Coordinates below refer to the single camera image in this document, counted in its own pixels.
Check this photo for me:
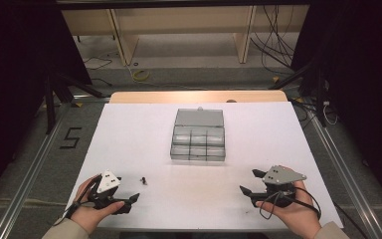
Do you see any black tripod stand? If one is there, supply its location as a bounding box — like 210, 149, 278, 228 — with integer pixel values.
42, 68, 104, 135
269, 59, 330, 128

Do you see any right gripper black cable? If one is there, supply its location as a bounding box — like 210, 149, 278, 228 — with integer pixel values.
258, 186, 322, 221

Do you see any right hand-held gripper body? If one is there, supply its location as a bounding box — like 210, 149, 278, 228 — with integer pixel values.
250, 164, 308, 208

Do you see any thin black floor cable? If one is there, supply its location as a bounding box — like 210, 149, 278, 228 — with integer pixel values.
82, 55, 113, 88

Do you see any clear plastic compartment box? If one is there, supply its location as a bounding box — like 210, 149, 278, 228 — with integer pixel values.
169, 106, 227, 163

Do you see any yellow coiled cable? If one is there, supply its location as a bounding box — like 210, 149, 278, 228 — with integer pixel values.
132, 69, 151, 83

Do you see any aluminium floor rail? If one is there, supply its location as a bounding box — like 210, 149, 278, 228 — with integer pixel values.
306, 106, 382, 239
0, 102, 73, 239

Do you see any black curtain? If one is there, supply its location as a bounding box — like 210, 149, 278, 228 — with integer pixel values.
290, 0, 382, 215
0, 0, 94, 210

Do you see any white cable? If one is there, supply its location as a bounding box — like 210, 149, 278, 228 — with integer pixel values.
321, 100, 339, 126

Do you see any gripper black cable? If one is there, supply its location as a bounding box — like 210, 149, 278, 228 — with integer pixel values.
258, 186, 322, 221
53, 174, 101, 227

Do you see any bundle of hanging black cables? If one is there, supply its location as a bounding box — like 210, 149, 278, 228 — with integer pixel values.
249, 4, 296, 70

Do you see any white table sheet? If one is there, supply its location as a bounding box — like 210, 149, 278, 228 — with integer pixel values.
65, 102, 345, 232

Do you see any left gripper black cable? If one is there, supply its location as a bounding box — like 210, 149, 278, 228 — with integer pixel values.
53, 174, 101, 227

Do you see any light wooden desk frame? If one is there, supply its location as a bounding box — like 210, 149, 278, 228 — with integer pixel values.
61, 4, 310, 67

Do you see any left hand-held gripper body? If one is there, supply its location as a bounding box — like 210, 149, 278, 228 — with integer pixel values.
87, 169, 129, 211

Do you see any person's right hand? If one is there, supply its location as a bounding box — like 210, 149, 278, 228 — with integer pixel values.
256, 180, 323, 239

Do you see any person's left hand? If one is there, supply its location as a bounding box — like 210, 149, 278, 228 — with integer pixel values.
70, 173, 126, 235

